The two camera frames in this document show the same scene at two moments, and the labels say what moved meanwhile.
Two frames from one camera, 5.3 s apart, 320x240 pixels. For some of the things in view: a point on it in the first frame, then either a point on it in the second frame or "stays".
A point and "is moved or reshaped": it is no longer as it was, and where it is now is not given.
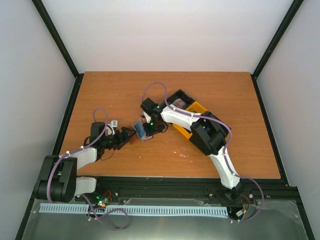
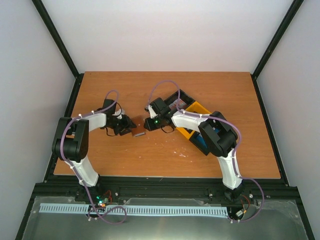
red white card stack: (180, 103) stays
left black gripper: (123, 141) to (127, 125)
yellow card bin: (195, 107) stays
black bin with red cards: (180, 99) stays
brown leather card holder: (141, 131) is moved or reshaped
